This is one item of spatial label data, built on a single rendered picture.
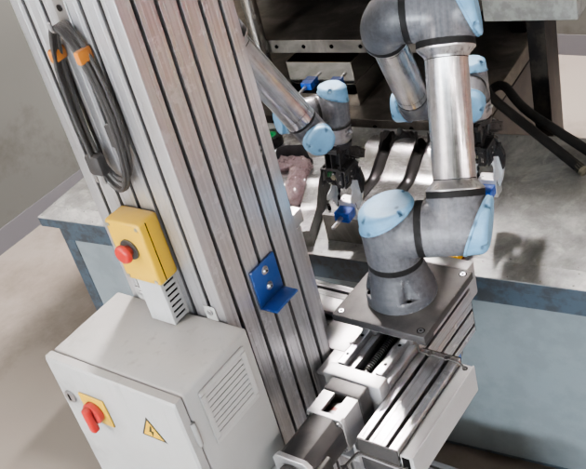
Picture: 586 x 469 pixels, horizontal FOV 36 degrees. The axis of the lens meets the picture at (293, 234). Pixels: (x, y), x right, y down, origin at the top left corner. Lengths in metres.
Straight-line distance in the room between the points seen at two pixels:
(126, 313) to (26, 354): 2.26
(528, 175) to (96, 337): 1.43
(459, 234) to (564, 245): 0.69
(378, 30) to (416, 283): 0.51
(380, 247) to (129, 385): 0.56
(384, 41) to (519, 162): 1.04
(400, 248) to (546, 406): 1.00
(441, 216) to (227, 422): 0.56
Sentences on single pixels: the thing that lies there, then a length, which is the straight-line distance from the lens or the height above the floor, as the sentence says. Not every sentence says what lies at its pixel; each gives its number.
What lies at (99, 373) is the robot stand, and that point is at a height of 1.23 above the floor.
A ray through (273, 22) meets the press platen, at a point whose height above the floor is 1.04.
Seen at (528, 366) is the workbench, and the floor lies 0.46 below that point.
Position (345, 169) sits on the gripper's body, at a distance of 2.30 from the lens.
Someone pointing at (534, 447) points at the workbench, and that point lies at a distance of 2.79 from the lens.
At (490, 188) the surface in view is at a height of 0.94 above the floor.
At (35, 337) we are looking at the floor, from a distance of 4.08.
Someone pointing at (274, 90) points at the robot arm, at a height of 1.41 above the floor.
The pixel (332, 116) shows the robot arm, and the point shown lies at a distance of 2.24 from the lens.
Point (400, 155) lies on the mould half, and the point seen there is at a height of 0.92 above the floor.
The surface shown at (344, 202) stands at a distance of 2.42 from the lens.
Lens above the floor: 2.22
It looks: 33 degrees down
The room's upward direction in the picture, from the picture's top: 16 degrees counter-clockwise
